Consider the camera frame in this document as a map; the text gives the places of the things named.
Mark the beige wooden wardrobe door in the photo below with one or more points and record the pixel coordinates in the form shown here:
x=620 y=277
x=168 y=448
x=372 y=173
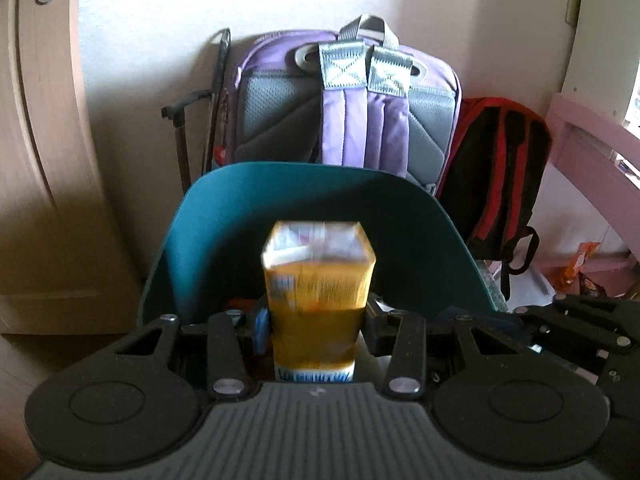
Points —
x=45 y=185

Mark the beige wall switch plate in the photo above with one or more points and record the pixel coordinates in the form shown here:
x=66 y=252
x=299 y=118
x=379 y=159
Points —
x=570 y=9

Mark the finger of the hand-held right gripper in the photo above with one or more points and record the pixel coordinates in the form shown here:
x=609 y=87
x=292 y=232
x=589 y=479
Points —
x=600 y=305
x=575 y=325

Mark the orange snack packet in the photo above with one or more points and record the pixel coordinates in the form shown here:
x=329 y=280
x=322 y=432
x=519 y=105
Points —
x=582 y=265

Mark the yellow drink carton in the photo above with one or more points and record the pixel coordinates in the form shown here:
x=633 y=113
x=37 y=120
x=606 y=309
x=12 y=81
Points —
x=320 y=295

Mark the black orange backpack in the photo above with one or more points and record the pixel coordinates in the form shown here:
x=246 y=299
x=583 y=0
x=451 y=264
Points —
x=495 y=170

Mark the teal plastic bin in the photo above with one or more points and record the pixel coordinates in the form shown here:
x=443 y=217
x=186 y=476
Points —
x=220 y=230

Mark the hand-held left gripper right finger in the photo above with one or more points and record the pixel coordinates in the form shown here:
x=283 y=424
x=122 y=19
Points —
x=372 y=330

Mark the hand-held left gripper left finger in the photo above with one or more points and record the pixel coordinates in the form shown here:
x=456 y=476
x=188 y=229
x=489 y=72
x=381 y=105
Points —
x=261 y=332

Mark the white paper stack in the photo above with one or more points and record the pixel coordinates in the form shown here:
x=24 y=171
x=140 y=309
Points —
x=530 y=285

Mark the purple grey backpack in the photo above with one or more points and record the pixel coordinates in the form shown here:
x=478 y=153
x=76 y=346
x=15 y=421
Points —
x=350 y=120

